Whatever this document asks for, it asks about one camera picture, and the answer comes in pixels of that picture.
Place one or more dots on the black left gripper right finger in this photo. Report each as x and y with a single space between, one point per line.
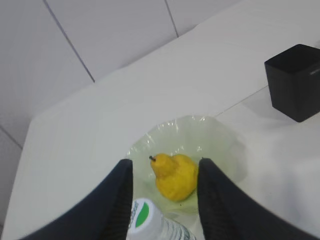
228 213

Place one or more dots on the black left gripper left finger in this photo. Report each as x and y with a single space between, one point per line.
104 214

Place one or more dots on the clear plastic water bottle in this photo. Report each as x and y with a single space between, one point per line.
147 222

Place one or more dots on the yellow pear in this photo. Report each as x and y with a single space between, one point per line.
176 175

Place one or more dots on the pale green wavy glass plate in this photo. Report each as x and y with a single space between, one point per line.
194 136

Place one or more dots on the black square pen holder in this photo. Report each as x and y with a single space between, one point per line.
293 78

